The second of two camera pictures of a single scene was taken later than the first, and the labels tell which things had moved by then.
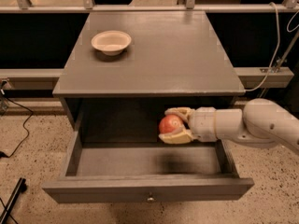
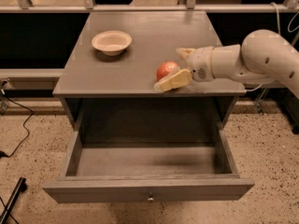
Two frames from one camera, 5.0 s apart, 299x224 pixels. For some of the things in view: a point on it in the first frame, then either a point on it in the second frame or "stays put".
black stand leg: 21,188 stays put
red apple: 170,124 -> 165,68
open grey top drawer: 99,173 stays put
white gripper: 203,124 -> 200,63
